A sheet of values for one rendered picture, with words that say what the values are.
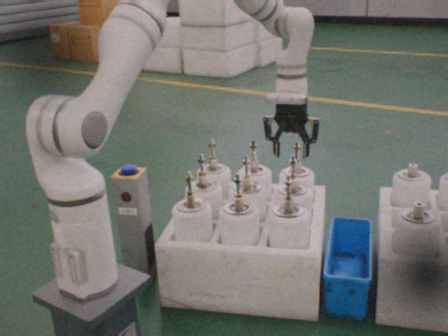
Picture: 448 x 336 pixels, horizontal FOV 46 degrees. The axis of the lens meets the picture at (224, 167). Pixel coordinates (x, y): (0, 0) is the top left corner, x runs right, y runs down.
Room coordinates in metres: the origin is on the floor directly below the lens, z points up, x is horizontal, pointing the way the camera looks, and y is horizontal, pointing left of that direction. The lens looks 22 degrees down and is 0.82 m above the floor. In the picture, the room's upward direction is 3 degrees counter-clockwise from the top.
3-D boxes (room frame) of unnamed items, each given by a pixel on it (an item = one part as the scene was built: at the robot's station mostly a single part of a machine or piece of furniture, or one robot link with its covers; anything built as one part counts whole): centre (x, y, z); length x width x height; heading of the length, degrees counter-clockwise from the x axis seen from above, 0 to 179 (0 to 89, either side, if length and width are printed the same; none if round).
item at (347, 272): (1.15, -0.31, 0.06); 0.30 x 0.11 x 0.12; 164
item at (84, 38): (4.76, 1.11, 0.15); 0.30 x 0.24 x 0.30; 53
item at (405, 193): (1.27, -0.50, 0.16); 0.10 x 0.10 x 0.18
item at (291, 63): (1.22, -0.17, 0.62); 0.09 x 0.07 x 0.15; 37
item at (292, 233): (1.11, -0.15, 0.16); 0.10 x 0.10 x 0.18
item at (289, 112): (1.22, -0.17, 0.45); 0.08 x 0.08 x 0.09
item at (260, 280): (1.25, -0.06, 0.09); 0.39 x 0.39 x 0.18; 77
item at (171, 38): (4.21, 0.31, 0.27); 0.39 x 0.39 x 0.18; 57
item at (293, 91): (1.21, -0.16, 0.52); 0.11 x 0.09 x 0.06; 160
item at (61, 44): (4.99, 1.34, 0.15); 0.30 x 0.24 x 0.30; 143
